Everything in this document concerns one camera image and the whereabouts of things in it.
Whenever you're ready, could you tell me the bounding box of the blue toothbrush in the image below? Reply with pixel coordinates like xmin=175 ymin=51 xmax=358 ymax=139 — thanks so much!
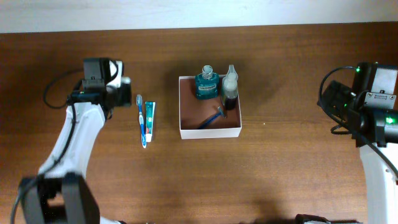
xmin=136 ymin=95 xmax=147 ymax=148

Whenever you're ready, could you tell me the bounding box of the teal toothpaste tube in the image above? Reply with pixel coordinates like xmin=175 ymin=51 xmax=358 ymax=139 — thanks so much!
xmin=145 ymin=101 xmax=156 ymax=142

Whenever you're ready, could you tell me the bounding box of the teal mouthwash bottle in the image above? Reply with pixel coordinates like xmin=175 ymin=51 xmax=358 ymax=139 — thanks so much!
xmin=195 ymin=65 xmax=220 ymax=100

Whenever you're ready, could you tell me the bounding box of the blue disposable razor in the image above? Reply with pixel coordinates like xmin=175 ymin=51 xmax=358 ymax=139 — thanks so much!
xmin=197 ymin=106 xmax=226 ymax=129

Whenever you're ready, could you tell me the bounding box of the clear soap pump bottle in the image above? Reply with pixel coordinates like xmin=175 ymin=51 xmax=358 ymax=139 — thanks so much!
xmin=221 ymin=65 xmax=238 ymax=110

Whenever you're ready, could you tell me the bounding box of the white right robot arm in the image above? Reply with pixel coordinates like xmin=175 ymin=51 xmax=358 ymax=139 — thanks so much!
xmin=317 ymin=62 xmax=397 ymax=223

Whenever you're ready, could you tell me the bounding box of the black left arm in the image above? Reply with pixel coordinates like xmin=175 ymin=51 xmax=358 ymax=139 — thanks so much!
xmin=10 ymin=58 xmax=132 ymax=223

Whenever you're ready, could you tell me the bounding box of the white square cardboard box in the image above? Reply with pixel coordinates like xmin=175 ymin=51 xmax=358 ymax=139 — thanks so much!
xmin=178 ymin=76 xmax=243 ymax=139

